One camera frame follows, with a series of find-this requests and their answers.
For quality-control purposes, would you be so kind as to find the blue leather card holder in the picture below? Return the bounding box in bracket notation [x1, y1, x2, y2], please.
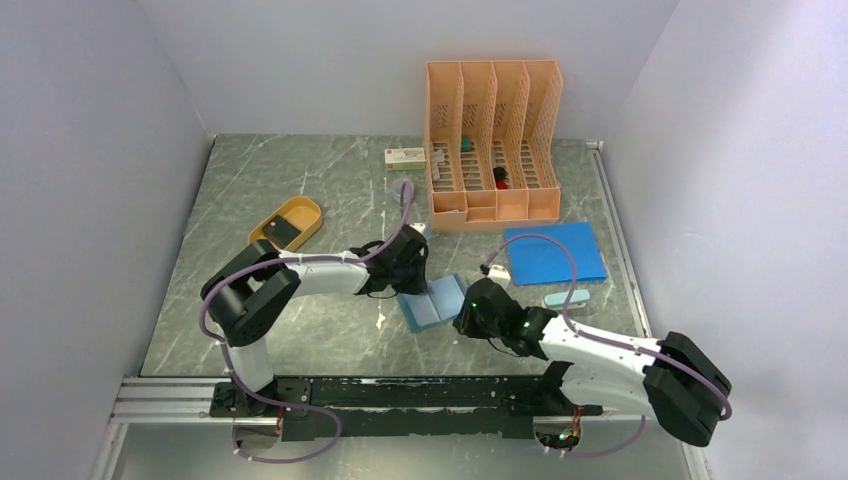
[397, 274, 466, 334]

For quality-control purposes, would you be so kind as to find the yellow oval tray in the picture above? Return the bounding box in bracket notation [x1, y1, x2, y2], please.
[248, 196, 323, 252]

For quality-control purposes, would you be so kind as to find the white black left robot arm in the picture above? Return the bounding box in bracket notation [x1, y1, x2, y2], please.
[199, 225, 429, 416]

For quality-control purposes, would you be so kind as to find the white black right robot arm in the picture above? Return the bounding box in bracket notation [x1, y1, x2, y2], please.
[453, 278, 732, 447]

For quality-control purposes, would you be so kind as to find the clear small jar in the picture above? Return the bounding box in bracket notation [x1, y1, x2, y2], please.
[389, 178, 415, 209]

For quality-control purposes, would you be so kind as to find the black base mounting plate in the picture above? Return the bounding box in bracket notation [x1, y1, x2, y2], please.
[208, 374, 602, 442]

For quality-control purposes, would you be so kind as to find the white small carton box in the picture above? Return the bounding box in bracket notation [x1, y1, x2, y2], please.
[384, 147, 426, 171]

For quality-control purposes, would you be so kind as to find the clear plastic clip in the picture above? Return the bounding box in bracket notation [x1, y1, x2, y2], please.
[430, 149, 450, 181]

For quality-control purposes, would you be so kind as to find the black small box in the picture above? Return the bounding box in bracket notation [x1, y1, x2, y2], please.
[261, 215, 301, 250]

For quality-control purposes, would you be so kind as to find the red black item in organizer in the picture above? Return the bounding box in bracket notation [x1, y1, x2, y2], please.
[492, 167, 510, 190]

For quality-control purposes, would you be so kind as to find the orange plastic file organizer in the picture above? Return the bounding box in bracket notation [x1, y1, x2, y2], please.
[423, 60, 564, 232]

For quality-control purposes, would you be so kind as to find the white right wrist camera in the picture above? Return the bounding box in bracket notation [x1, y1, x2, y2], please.
[480, 264, 512, 288]

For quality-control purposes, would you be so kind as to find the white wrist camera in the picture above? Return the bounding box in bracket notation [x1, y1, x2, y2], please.
[480, 264, 512, 288]
[411, 223, 433, 240]

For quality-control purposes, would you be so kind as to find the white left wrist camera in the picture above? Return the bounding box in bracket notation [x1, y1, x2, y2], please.
[411, 223, 433, 240]

